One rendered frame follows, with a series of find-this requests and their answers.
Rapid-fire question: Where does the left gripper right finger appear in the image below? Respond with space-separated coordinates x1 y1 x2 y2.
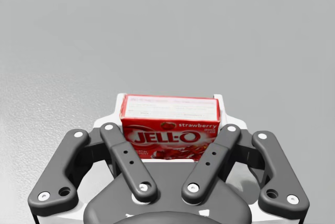
181 94 310 213

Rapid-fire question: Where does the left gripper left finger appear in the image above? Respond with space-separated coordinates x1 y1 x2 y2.
27 93 159 210

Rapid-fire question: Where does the red and white carton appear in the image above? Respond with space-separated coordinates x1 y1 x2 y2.
119 94 222 162

